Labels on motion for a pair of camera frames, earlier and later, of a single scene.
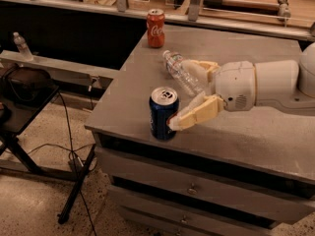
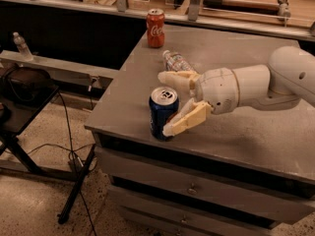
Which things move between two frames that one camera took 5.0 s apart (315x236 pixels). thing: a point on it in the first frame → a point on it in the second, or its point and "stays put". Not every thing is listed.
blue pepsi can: (163, 101) stays put
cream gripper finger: (210, 68) → (180, 78)
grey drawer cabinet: (244, 172) stays put
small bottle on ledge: (22, 45) stays put
